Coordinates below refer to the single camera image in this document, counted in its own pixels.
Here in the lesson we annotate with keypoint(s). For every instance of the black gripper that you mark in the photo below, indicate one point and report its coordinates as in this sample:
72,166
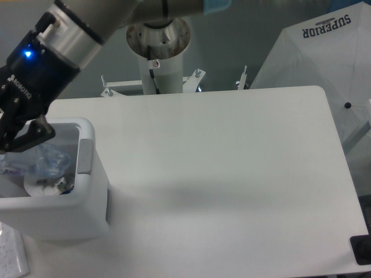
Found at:
36,76

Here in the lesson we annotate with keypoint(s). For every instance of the crushed clear plastic bottle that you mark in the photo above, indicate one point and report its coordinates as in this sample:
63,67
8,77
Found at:
44,160

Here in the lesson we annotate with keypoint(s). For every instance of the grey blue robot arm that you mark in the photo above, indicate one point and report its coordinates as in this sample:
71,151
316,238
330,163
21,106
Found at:
63,42

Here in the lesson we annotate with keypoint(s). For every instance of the white plastic trash can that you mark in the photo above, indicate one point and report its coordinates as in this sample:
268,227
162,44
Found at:
82,213

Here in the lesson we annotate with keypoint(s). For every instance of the white paper sheet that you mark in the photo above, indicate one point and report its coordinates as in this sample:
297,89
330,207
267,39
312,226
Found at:
14,261

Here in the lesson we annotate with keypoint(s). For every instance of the white umbrella with lettering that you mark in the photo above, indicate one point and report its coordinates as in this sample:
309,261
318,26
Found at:
330,51

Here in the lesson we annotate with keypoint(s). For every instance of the black device at table edge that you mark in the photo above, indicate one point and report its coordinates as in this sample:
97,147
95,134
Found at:
361,249

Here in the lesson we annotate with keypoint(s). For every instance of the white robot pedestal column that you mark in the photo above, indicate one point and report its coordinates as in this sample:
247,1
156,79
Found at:
169,73

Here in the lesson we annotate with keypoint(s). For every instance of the white metal base bracket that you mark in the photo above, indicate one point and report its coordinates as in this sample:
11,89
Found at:
191,84

